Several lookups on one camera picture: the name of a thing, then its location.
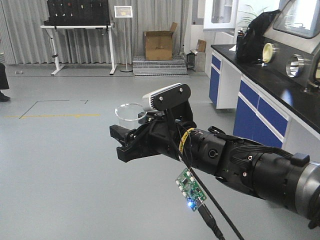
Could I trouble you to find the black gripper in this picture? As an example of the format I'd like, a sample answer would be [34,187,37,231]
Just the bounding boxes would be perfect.
[109,101,197,163]

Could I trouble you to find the clear glass beaker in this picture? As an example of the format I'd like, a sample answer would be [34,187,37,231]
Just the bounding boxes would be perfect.
[114,102,147,130]

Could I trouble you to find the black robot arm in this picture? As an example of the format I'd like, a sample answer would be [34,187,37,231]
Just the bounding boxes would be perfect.
[109,101,320,229]

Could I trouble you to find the white fume cabinet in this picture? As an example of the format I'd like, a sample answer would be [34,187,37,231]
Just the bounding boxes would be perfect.
[203,0,239,32]

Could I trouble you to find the green circuit board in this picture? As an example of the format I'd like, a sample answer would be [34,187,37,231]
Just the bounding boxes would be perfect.
[175,168,207,212]

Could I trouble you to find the metal grate platform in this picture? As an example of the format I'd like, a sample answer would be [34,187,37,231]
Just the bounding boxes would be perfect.
[132,55,188,77]

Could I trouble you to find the brown cardboard box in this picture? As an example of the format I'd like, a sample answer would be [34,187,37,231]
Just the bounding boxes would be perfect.
[144,22,178,61]

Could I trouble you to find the grey metal bin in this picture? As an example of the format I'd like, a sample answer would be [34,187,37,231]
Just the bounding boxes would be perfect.
[186,49,206,73]

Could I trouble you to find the small cardboard box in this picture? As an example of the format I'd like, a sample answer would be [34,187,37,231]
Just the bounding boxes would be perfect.
[196,39,207,53]

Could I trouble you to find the sign stand with poster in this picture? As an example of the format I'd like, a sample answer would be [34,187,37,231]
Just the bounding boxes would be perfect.
[114,5,133,73]

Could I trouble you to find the white standing desk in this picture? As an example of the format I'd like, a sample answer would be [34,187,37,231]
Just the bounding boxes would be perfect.
[40,22,117,76]

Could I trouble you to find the blue white lab counter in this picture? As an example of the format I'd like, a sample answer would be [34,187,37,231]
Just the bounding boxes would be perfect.
[209,44,320,156]

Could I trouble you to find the black pegboard panel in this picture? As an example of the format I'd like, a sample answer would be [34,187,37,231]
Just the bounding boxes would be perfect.
[43,0,111,26]

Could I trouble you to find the black backpack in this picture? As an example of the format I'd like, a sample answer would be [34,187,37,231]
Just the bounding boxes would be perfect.
[235,9,281,63]

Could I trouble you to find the steel glove box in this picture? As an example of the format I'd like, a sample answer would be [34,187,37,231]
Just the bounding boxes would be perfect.
[262,0,320,92]

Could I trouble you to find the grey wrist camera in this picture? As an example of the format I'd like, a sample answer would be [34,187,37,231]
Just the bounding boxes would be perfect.
[141,83,191,111]

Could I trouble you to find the black cable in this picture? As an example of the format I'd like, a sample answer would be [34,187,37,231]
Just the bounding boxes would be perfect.
[164,109,246,240]

